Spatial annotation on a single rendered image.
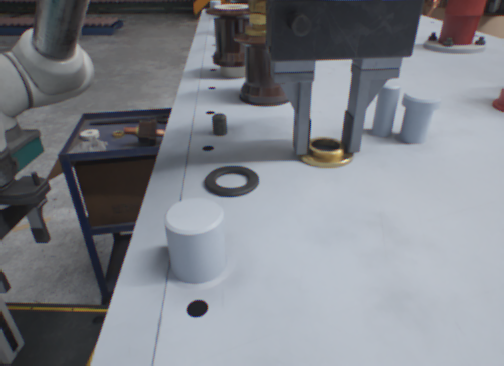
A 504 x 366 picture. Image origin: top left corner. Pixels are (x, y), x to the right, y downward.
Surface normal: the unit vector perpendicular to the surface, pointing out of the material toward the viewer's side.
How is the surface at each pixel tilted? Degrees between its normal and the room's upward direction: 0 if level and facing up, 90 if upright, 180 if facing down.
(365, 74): 90
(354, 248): 0
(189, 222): 0
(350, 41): 90
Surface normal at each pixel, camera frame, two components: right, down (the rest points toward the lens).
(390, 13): 0.07, 0.51
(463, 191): -0.01, -0.86
